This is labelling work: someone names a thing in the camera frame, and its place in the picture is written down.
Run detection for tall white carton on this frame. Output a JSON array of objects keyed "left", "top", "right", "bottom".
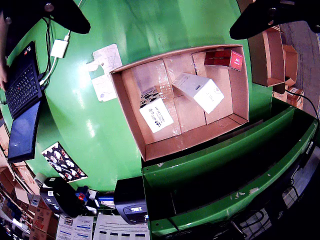
[{"left": 171, "top": 72, "right": 225, "bottom": 115}]

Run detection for black round device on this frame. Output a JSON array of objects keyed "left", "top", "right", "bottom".
[{"left": 39, "top": 176, "right": 81, "bottom": 218}]

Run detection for bare right forearm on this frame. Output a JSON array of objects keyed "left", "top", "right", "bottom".
[{"left": 0, "top": 17, "right": 8, "bottom": 72}]

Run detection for printed paper sheet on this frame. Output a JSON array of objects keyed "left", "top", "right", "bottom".
[
  {"left": 56, "top": 214, "right": 95, "bottom": 240},
  {"left": 92, "top": 213, "right": 151, "bottom": 240}
]

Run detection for black laptop cable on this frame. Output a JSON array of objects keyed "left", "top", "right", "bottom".
[{"left": 38, "top": 16, "right": 55, "bottom": 88}]

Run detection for shallow cardboard tray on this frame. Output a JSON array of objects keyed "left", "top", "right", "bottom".
[{"left": 109, "top": 44, "right": 250, "bottom": 162}]

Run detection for black laptop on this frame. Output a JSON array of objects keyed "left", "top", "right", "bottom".
[{"left": 4, "top": 41, "right": 44, "bottom": 164}]

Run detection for black card with white pattern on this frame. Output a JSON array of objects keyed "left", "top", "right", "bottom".
[{"left": 41, "top": 141, "right": 89, "bottom": 183}]

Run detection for white patterned paper cutout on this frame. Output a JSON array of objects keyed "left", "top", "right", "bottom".
[{"left": 86, "top": 43, "right": 123, "bottom": 103}]

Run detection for black cable over boxes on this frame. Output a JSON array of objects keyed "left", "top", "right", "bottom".
[{"left": 284, "top": 87, "right": 320, "bottom": 123}]

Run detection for white tape roll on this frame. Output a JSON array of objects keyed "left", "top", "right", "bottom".
[{"left": 33, "top": 172, "right": 48, "bottom": 188}]

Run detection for person's right hand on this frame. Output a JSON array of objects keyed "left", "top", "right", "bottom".
[{"left": 0, "top": 67, "right": 10, "bottom": 92}]

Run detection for red printed carton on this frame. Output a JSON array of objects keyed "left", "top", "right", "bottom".
[{"left": 29, "top": 199, "right": 60, "bottom": 240}]

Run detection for open brown cardboard box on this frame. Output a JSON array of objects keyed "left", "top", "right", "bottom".
[{"left": 248, "top": 26, "right": 288, "bottom": 88}]

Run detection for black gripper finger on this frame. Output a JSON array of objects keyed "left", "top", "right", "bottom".
[
  {"left": 229, "top": 0, "right": 320, "bottom": 41},
  {"left": 0, "top": 0, "right": 91, "bottom": 35}
]

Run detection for black monitor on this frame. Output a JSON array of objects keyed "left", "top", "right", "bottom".
[{"left": 281, "top": 147, "right": 320, "bottom": 211}]

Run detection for dark red carton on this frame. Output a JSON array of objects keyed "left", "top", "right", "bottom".
[{"left": 204, "top": 49, "right": 245, "bottom": 72}]

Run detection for black label printer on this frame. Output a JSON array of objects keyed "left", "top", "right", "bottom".
[{"left": 113, "top": 177, "right": 149, "bottom": 225}]

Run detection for green metal shelf unit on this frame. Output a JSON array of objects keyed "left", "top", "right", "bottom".
[{"left": 141, "top": 96, "right": 320, "bottom": 240}]

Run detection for cow print hand cream box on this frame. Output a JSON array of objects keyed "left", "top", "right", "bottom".
[{"left": 138, "top": 86, "right": 175, "bottom": 134}]

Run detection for white cable with adapter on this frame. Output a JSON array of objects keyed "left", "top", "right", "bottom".
[{"left": 39, "top": 0, "right": 85, "bottom": 86}]

